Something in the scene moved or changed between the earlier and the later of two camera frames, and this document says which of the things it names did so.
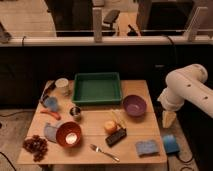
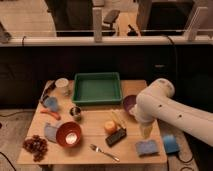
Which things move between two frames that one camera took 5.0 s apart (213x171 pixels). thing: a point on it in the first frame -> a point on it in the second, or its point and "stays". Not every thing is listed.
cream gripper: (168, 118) -> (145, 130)
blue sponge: (147, 147) stays
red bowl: (68, 134) stays
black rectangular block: (116, 137) stays
